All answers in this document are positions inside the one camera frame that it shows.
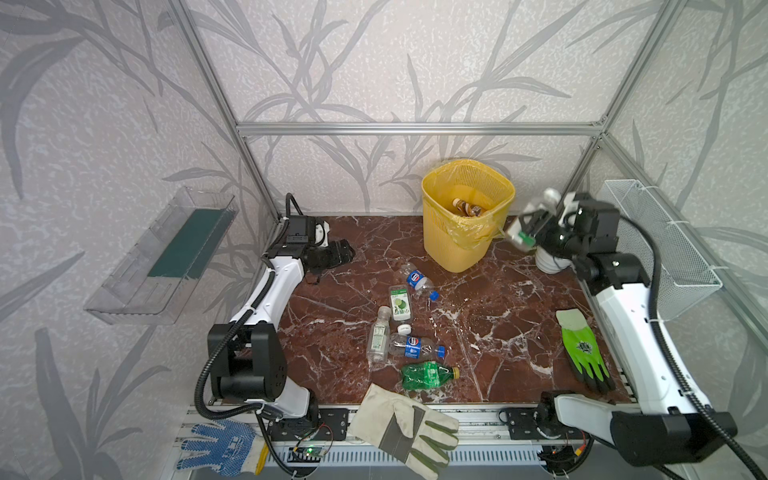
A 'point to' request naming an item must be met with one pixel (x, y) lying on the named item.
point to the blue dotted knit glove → (235, 450)
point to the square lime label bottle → (400, 303)
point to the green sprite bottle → (427, 375)
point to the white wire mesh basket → (686, 276)
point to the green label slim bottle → (379, 337)
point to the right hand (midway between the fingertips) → (526, 216)
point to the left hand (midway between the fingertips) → (347, 246)
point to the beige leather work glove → (418, 437)
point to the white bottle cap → (404, 329)
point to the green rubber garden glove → (586, 357)
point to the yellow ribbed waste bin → (463, 203)
